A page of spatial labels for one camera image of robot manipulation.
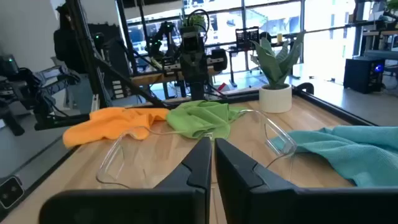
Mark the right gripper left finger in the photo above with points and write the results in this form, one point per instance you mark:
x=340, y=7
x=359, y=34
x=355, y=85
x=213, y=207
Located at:
x=174, y=202

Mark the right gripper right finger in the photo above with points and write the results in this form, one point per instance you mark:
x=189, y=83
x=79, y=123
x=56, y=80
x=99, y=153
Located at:
x=280, y=205

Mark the green microfiber towel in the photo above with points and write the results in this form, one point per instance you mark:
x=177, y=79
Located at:
x=199, y=119

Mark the clear plastic bin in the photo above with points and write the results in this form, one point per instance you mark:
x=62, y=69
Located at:
x=109, y=158

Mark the teal microfiber towel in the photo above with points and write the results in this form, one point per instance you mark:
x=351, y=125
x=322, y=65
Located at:
x=351, y=152

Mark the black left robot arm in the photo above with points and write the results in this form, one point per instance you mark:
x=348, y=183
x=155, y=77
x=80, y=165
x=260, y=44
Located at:
x=197, y=90

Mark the black background robot arm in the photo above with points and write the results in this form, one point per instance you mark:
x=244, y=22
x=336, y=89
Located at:
x=28, y=90

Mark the orange microfiber towel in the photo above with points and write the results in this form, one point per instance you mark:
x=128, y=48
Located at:
x=109, y=124

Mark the black perforated panel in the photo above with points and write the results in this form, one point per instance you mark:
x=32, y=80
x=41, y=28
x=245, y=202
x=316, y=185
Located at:
x=247, y=38

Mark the snake plant in white pot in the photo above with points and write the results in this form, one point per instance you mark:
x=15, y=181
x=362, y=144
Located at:
x=275, y=99

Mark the black computer tower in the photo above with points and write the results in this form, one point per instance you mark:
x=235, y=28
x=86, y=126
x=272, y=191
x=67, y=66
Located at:
x=362, y=74

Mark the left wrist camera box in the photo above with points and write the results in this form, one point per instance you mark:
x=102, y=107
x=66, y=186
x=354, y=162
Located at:
x=193, y=42

